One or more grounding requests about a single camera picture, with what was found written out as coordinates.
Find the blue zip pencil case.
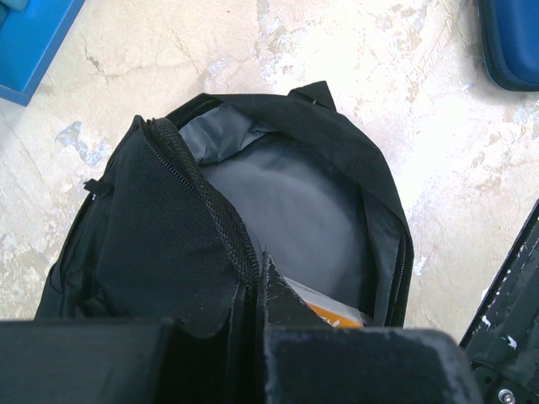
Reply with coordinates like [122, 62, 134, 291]
[478, 0, 538, 93]

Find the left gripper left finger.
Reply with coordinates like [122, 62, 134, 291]
[1, 279, 255, 403]

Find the orange treehouse book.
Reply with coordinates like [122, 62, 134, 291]
[284, 277, 371, 328]

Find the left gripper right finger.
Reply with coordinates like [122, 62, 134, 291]
[259, 252, 483, 403]

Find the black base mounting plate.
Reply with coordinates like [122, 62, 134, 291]
[460, 205, 539, 403]

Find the black backpack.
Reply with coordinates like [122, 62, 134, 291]
[36, 82, 414, 336]

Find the blue shelf unit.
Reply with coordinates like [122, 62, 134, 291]
[1, 0, 84, 106]

